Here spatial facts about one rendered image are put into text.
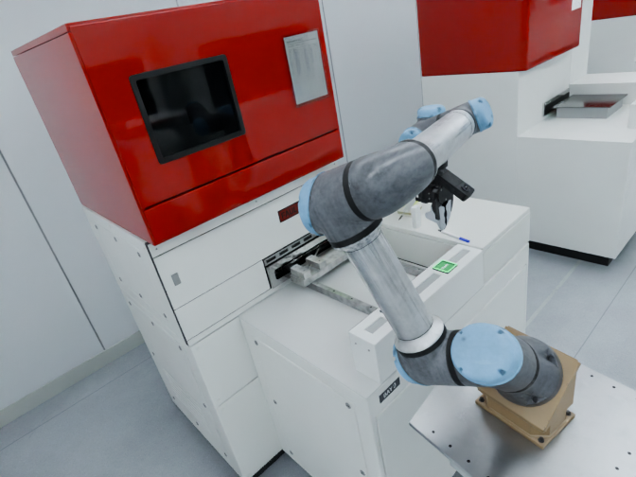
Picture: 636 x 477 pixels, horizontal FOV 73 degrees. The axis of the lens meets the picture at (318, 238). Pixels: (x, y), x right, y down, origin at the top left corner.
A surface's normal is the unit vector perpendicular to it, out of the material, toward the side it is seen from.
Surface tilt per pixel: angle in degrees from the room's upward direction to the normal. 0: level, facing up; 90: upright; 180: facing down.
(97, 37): 90
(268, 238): 90
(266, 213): 90
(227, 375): 90
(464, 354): 40
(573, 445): 0
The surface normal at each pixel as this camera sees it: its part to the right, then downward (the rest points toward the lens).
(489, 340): -0.60, -0.39
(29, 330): 0.67, 0.22
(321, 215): -0.53, 0.48
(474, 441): -0.18, -0.88
